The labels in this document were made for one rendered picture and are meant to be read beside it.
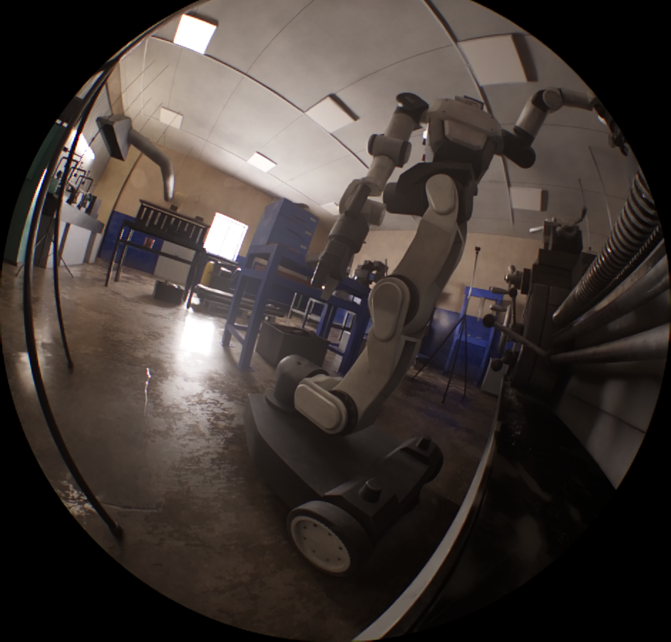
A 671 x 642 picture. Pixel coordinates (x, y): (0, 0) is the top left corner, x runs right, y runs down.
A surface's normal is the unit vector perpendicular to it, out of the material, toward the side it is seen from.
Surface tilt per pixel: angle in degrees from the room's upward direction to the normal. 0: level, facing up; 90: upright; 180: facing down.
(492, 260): 90
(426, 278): 90
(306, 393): 90
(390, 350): 115
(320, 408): 90
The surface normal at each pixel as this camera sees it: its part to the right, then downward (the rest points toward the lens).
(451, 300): -0.68, -0.22
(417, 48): -0.30, 0.95
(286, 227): 0.67, 0.20
